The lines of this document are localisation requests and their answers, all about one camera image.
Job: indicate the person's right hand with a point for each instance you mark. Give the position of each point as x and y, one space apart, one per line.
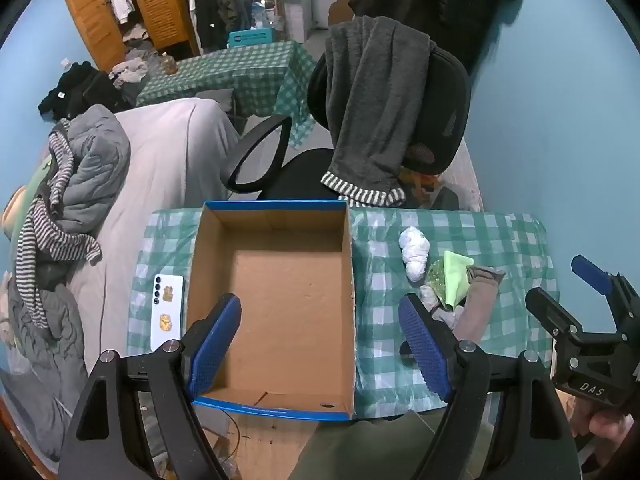
602 427

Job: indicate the black hanging jacket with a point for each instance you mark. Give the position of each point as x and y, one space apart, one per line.
425 0

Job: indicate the grey clothes pile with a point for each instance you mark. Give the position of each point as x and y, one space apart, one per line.
130 70

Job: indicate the blue-edged cardboard box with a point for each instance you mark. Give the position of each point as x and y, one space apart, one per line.
290 300

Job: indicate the dark clothes on rack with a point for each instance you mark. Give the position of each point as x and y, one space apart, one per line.
220 5

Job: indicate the black clothes pile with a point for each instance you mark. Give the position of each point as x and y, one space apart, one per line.
82 90

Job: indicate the grey cushion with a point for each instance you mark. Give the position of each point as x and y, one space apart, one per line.
215 99

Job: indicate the green glitter sponge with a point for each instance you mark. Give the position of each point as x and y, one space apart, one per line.
434 276

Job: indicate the wooden louvred wardrobe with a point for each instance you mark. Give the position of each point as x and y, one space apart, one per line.
160 5

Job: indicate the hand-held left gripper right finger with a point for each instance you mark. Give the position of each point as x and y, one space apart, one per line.
425 345

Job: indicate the white bed sheet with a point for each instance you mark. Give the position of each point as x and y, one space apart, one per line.
165 160

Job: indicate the grey white striped garment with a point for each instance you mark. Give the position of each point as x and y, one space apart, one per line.
37 240

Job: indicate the brown cardboard piece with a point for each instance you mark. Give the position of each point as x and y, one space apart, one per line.
342 7

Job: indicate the small white crumpled tissue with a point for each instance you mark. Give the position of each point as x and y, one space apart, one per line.
428 296

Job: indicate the person's olive trouser leg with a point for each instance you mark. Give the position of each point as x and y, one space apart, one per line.
370 450

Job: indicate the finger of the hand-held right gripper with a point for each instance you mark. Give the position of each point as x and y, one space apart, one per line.
550 310
590 274

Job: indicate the orange toy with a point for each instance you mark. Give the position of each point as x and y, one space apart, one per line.
420 180

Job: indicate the large green checked tablecloth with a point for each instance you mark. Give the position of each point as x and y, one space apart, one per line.
240 70

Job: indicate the white smartphone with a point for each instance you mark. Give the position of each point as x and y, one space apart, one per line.
167 310

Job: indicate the grey fuzzy sock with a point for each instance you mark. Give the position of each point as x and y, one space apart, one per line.
480 305

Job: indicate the black office chair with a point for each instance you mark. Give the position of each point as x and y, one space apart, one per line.
450 110

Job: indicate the amber bottle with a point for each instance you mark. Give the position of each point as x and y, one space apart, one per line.
168 64

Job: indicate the white plastic bag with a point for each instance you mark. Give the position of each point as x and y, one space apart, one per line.
414 252

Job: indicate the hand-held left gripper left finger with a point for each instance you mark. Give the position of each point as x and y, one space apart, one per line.
215 345

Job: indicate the light green foam sheet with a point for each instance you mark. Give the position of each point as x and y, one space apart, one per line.
457 280

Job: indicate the green peach plush pillow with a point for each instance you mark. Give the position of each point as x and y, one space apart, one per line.
20 200

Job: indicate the grey fleece garment striped cuffs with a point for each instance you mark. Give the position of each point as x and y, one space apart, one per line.
370 100

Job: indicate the teal storage box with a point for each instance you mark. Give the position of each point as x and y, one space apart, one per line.
252 37

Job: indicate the grey padded jacket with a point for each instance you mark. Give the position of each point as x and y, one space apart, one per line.
95 170

